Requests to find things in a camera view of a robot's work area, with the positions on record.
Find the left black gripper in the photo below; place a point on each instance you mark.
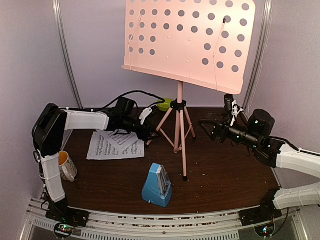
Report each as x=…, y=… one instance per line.
x=145, y=136

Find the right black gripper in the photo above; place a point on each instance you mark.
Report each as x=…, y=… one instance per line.
x=224, y=127

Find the sheet music page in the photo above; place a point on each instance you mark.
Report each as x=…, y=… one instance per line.
x=126, y=146
x=100, y=149

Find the pink music stand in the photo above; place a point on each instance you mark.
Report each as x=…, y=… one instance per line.
x=200, y=42

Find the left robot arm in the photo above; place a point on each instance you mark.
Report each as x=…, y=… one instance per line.
x=48, y=133

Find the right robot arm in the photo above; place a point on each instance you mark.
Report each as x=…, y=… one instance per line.
x=274, y=152

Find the green bowl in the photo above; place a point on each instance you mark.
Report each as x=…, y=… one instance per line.
x=164, y=106

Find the blue metronome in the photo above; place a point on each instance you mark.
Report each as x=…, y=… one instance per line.
x=157, y=188

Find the patterned mug yellow inside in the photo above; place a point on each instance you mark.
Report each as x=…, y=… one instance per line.
x=68, y=170

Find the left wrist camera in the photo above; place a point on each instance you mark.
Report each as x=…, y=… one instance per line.
x=148, y=112

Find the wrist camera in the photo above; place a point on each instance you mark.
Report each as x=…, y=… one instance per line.
x=232, y=108
x=148, y=112

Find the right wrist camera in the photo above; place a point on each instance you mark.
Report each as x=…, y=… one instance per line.
x=232, y=108

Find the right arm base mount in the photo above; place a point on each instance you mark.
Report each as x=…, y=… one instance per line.
x=254, y=216

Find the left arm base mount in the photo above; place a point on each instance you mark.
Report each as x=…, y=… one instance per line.
x=73, y=217

